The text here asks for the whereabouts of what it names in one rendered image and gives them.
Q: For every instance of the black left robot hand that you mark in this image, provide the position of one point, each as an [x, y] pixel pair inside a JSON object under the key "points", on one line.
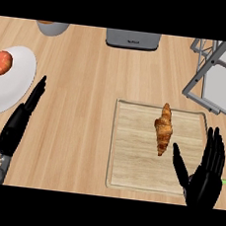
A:
{"points": [[17, 124]]}

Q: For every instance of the grey toaster appliance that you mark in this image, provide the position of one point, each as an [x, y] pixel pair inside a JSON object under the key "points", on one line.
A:
{"points": [[132, 39]]}

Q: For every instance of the white plate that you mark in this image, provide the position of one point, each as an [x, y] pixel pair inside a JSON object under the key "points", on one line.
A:
{"points": [[12, 80]]}

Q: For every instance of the pale wooden tray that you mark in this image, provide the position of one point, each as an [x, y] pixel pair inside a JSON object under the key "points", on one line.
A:
{"points": [[136, 154]]}

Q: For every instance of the grey tiered shelf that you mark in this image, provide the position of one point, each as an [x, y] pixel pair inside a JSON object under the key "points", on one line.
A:
{"points": [[218, 77]]}

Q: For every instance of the red orange apple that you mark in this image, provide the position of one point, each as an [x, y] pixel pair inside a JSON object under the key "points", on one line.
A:
{"points": [[1, 63]]}

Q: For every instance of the grey round container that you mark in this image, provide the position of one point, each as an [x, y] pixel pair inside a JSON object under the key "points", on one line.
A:
{"points": [[52, 27]]}

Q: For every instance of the golden brown croissant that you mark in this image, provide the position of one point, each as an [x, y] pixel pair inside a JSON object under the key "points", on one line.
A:
{"points": [[164, 128]]}

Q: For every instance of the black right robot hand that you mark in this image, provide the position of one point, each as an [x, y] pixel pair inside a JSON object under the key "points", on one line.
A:
{"points": [[207, 175]]}

